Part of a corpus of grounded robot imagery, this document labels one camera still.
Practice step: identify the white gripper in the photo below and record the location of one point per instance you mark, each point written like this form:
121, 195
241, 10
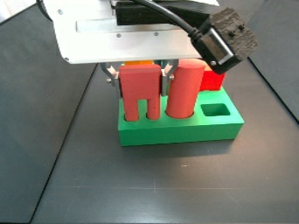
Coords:
91, 38

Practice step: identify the red square-circle peg block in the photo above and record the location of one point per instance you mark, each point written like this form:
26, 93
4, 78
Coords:
141, 85

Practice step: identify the green shape sorter board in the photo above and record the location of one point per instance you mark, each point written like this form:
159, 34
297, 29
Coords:
215, 121

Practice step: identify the yellow star block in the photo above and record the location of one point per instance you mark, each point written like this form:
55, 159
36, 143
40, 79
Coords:
139, 62

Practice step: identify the red cylinder block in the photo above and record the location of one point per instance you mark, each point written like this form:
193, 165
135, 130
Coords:
185, 88

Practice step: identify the red rectangular block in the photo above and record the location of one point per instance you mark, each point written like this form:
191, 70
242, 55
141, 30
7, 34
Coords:
211, 80

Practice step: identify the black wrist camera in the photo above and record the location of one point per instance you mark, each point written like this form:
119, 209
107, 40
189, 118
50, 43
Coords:
219, 34

